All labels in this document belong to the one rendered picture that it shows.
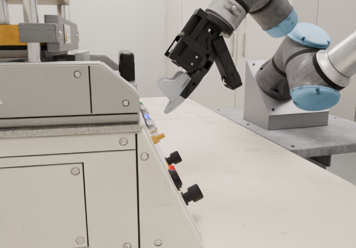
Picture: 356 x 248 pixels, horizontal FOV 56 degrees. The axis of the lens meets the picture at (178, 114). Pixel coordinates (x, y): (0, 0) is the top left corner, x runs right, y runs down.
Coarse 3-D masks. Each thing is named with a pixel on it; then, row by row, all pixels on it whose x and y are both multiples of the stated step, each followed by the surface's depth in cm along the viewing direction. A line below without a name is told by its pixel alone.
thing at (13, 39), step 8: (0, 0) 47; (0, 8) 47; (8, 8) 49; (0, 16) 47; (8, 16) 49; (0, 24) 40; (8, 24) 40; (16, 24) 40; (0, 32) 40; (8, 32) 40; (16, 32) 40; (0, 40) 40; (8, 40) 40; (16, 40) 40; (0, 48) 41; (8, 48) 41; (16, 48) 41; (24, 48) 41; (0, 56) 40; (8, 56) 41; (16, 56) 41; (24, 56) 41; (48, 56) 42
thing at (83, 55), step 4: (76, 52) 45; (80, 52) 45; (84, 52) 49; (88, 52) 57; (76, 56) 45; (80, 56) 45; (84, 56) 48; (88, 56) 57; (76, 60) 45; (80, 60) 45; (84, 60) 48; (88, 60) 56; (116, 72) 60; (132, 84) 43; (136, 84) 44; (136, 88) 44
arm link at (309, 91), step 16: (352, 32) 80; (336, 48) 82; (352, 48) 78; (288, 64) 94; (304, 64) 89; (320, 64) 83; (336, 64) 81; (352, 64) 79; (288, 80) 93; (304, 80) 87; (320, 80) 84; (336, 80) 82; (304, 96) 86; (320, 96) 85; (336, 96) 85
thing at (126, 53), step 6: (120, 54) 46; (126, 54) 46; (132, 54) 46; (120, 60) 46; (126, 60) 46; (132, 60) 46; (120, 66) 46; (126, 66) 46; (132, 66) 46; (120, 72) 46; (126, 72) 46; (132, 72) 47; (126, 78) 47; (132, 78) 47
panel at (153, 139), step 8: (144, 120) 55; (144, 128) 41; (152, 136) 44; (160, 136) 44; (152, 144) 41; (160, 152) 55; (160, 160) 42; (168, 168) 57; (168, 176) 43; (176, 184) 45; (176, 192) 44
